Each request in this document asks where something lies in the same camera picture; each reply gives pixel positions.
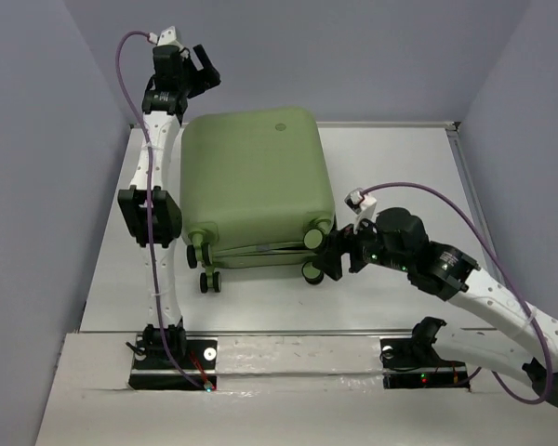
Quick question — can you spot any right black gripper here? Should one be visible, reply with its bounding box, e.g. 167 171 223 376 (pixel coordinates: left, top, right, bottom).
312 208 412 278

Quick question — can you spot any green hard-shell suitcase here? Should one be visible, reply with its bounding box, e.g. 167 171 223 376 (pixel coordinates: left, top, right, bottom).
179 106 336 293

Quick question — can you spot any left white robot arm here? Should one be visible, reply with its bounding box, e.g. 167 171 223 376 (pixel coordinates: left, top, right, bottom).
117 40 220 368

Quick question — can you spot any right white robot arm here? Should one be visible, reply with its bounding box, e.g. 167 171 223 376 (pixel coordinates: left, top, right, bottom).
312 208 558 408

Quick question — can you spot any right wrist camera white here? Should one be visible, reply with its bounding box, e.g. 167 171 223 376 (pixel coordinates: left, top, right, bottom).
344 188 377 233

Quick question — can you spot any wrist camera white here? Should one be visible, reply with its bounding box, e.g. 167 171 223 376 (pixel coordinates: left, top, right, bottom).
147 26 185 50
344 188 377 233

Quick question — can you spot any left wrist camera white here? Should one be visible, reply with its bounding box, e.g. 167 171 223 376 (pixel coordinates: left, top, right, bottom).
147 26 185 50

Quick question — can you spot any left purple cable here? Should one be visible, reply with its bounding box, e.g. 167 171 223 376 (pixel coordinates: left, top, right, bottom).
114 30 213 389

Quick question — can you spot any purple cable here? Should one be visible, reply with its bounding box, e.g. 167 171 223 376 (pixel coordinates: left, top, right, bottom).
357 181 554 404
114 30 213 389

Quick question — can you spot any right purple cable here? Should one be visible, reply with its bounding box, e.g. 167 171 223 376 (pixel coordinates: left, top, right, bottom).
357 181 554 404

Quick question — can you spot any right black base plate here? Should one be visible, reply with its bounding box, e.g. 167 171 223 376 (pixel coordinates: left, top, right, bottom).
379 317 471 390

